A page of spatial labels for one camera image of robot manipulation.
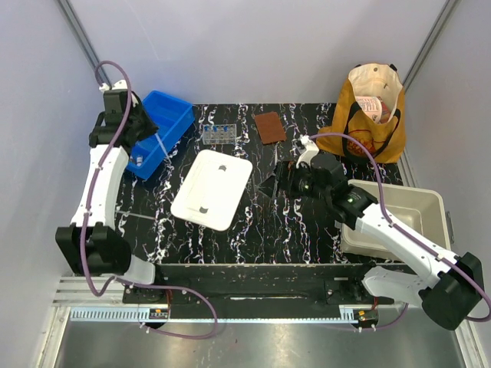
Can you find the package in tote bag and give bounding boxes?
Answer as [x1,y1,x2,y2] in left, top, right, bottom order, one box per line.
[355,96,390,124]

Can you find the beige plastic tub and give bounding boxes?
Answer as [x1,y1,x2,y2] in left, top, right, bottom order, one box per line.
[341,184,451,262]

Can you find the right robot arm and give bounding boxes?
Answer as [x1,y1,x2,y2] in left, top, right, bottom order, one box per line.
[259,154,490,330]

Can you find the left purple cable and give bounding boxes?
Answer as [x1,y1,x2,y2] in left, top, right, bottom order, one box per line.
[78,60,219,339]

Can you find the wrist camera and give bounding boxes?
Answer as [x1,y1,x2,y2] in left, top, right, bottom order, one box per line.
[295,136,319,169]
[99,79,140,107]

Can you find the purple cable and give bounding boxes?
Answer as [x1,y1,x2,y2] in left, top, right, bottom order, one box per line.
[78,60,219,339]
[308,133,491,330]

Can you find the yellow tote bag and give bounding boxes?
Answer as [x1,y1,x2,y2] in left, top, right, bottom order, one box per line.
[315,63,406,164]

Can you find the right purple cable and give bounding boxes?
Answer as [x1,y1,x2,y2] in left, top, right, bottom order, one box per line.
[308,133,491,330]

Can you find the brown scouring pad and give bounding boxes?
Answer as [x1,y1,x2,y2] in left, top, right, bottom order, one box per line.
[254,112,287,145]

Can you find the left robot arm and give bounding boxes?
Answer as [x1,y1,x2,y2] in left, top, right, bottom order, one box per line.
[55,80,166,304]

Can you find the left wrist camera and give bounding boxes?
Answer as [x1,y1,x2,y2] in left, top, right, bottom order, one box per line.
[99,79,140,107]

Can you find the white rectangular lid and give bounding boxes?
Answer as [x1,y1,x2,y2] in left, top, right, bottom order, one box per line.
[171,149,252,232]

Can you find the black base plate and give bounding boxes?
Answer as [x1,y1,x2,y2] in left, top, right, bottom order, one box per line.
[123,264,393,320]

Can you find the blue divided plastic bin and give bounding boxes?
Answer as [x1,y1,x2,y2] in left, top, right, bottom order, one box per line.
[126,90,195,179]

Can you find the clear test tube rack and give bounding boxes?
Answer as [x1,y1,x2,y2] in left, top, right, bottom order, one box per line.
[202,124,237,145]

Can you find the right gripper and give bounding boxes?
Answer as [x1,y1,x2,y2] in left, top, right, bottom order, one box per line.
[256,160,331,203]

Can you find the clear plastic pipette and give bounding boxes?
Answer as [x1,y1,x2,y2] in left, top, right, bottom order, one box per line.
[155,133,170,162]

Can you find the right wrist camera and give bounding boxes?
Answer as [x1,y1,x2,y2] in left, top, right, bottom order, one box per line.
[295,136,319,169]

